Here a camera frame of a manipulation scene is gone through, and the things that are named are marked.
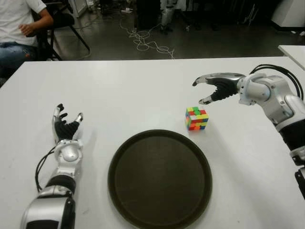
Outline tangled white floor cable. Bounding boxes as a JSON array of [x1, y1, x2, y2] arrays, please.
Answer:
[[119, 18, 176, 60]]

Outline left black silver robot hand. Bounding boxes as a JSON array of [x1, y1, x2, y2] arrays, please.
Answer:
[[51, 104, 84, 144]]

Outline white framed board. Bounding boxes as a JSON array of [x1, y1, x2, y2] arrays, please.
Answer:
[[69, 0, 90, 18]]

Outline seated person in white shirt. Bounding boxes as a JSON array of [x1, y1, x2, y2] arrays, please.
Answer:
[[0, 0, 55, 79]]

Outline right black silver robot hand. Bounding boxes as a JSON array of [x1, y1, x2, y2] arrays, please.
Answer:
[[192, 73, 246, 105]]

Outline silver humanoid robot legs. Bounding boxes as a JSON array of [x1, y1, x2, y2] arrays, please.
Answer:
[[160, 0, 176, 34]]

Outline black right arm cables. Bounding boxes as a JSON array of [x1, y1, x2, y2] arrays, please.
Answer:
[[250, 64, 305, 101]]

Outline multicoloured Rubik's cube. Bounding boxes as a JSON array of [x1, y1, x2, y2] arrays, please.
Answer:
[[184, 106, 210, 131]]

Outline white side table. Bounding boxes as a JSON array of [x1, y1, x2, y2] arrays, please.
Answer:
[[278, 44, 305, 72]]

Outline white cabinet with black base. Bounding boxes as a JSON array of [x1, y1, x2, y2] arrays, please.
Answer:
[[271, 0, 305, 27]]

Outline black office chair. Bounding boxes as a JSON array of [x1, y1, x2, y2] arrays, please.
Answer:
[[30, 0, 92, 62]]

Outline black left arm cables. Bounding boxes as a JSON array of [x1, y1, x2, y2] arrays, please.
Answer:
[[35, 146, 58, 193]]

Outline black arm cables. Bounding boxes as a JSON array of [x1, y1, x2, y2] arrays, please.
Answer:
[[35, 146, 58, 193], [250, 64, 305, 101]]

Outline round dark brown plate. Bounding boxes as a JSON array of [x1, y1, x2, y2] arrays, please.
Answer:
[[107, 129, 213, 229]]

